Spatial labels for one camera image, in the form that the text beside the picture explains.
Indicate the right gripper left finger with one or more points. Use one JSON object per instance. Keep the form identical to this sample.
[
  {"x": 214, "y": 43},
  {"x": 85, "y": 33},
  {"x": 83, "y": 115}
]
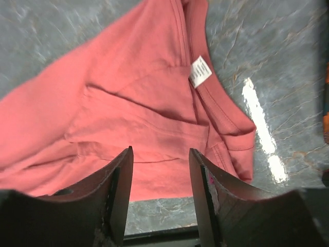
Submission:
[{"x": 91, "y": 212}]

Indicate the salmon pink t shirt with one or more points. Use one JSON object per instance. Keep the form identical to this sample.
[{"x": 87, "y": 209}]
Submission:
[{"x": 145, "y": 81}]

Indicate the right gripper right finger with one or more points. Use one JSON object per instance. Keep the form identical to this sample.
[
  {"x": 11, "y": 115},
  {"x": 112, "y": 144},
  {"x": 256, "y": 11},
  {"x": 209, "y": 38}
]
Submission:
[{"x": 213, "y": 189}]

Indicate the floral dark bag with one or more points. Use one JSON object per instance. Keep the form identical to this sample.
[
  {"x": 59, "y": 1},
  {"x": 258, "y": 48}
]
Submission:
[{"x": 325, "y": 107}]

